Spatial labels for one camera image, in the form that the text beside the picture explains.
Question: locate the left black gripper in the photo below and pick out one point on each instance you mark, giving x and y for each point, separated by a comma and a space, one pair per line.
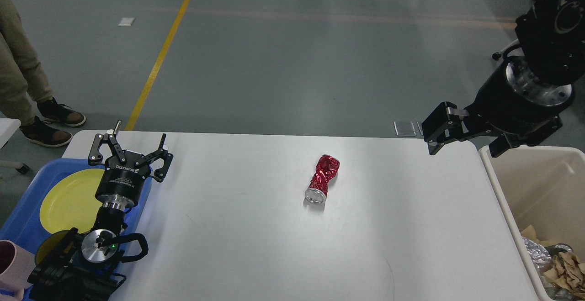
123, 182

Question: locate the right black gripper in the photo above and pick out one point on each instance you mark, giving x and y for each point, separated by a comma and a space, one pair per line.
512, 104

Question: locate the yellow plate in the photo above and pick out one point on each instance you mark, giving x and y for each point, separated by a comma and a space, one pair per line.
72, 202

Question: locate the brown paper bag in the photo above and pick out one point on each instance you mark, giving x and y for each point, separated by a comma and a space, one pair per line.
531, 233

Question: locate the crushed red can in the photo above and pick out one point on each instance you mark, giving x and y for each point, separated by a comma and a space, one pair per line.
326, 169

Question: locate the pink mug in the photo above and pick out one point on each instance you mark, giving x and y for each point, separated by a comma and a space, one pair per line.
16, 265

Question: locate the brown paper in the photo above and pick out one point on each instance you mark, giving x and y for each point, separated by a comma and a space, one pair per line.
567, 272

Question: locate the aluminium foil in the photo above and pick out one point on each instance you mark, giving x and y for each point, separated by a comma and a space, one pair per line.
542, 259

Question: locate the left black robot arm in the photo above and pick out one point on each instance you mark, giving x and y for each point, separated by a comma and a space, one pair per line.
81, 266

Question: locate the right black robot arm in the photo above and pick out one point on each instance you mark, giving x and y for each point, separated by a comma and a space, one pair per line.
551, 36

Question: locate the floor socket plate right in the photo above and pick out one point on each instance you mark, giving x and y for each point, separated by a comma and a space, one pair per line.
420, 129

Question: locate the floor socket plate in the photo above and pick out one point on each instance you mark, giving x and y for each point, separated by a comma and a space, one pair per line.
405, 128
420, 129

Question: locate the floor socket plate left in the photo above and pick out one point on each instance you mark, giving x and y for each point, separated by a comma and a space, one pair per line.
405, 128

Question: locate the beige plastic bin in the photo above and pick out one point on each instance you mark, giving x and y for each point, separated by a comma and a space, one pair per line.
542, 187

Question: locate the white office chair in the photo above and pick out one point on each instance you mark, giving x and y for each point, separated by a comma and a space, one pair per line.
503, 53

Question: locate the person in khaki trousers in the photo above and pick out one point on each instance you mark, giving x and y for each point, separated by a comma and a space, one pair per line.
25, 94

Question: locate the white side table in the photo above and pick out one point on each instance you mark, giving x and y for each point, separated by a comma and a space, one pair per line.
8, 127

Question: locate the blue plastic tray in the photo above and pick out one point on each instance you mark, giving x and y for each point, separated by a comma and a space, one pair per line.
23, 226

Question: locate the white floor marker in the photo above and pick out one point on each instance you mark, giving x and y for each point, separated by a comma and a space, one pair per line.
126, 21

